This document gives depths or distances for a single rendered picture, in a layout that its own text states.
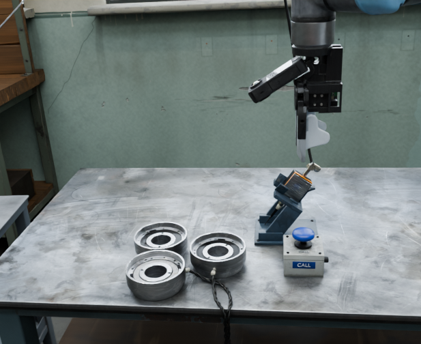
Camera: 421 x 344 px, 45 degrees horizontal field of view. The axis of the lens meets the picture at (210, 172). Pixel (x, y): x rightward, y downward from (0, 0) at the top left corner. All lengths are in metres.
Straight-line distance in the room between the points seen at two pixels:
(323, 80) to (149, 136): 1.78
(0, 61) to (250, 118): 1.24
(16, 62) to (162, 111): 0.73
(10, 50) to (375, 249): 2.03
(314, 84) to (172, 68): 1.64
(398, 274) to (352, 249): 0.10
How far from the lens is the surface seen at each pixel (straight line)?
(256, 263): 0.97
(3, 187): 2.42
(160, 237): 1.02
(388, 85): 2.54
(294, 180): 1.00
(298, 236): 0.92
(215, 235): 0.99
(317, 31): 0.89
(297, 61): 0.91
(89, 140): 2.74
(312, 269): 0.93
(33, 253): 1.10
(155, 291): 0.87
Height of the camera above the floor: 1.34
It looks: 23 degrees down
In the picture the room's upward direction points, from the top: 3 degrees counter-clockwise
